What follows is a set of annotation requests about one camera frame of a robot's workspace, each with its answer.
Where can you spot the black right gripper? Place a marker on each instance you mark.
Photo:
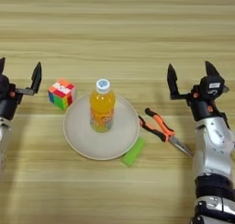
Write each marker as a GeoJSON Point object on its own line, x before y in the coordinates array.
{"type": "Point", "coordinates": [206, 109]}

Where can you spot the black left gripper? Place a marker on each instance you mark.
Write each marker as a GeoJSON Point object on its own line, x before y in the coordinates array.
{"type": "Point", "coordinates": [9, 103]}

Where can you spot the multicoloured puzzle cube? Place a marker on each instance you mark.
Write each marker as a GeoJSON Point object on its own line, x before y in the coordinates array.
{"type": "Point", "coordinates": [62, 94]}

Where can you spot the orange juice bottle white cap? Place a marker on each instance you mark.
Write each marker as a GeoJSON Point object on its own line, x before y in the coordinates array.
{"type": "Point", "coordinates": [102, 108]}

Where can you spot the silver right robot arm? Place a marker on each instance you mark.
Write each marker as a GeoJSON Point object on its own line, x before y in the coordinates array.
{"type": "Point", "coordinates": [212, 154]}

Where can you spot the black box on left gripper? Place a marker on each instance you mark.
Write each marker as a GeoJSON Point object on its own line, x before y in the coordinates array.
{"type": "Point", "coordinates": [3, 84]}

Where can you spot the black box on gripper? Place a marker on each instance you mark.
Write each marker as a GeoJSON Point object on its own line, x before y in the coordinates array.
{"type": "Point", "coordinates": [212, 87]}
{"type": "Point", "coordinates": [3, 84]}

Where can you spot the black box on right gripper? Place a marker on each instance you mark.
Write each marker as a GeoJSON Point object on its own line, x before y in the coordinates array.
{"type": "Point", "coordinates": [212, 87]}

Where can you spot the round white plate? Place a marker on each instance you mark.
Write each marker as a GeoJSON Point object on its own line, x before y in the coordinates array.
{"type": "Point", "coordinates": [76, 132]}

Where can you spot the green rectangular block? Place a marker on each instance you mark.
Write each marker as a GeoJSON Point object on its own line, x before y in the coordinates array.
{"type": "Point", "coordinates": [133, 151]}

